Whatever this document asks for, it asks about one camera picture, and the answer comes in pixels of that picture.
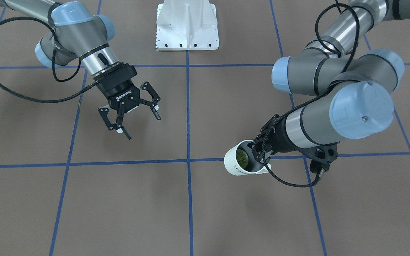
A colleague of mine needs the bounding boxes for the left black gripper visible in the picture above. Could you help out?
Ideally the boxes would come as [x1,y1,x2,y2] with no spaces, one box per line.
[249,114,299,160]

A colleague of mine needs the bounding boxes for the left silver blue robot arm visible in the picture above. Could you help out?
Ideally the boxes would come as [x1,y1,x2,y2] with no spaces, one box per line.
[248,0,410,161]

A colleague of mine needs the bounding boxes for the white mug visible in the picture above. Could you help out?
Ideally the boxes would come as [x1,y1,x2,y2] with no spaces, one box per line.
[224,140,268,176]

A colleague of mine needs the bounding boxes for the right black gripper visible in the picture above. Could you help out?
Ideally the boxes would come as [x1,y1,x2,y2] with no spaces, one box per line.
[95,63,161,140]

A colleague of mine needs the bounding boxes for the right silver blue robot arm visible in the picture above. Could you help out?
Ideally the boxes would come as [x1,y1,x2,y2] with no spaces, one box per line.
[0,0,161,139]

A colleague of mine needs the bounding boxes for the white pedestal column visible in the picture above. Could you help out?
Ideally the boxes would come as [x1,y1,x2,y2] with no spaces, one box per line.
[155,0,220,51]

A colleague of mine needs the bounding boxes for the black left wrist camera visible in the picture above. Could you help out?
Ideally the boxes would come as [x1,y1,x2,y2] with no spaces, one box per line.
[303,142,338,177]

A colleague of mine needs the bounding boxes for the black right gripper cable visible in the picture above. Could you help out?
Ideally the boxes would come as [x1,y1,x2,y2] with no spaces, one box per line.
[0,16,101,103]

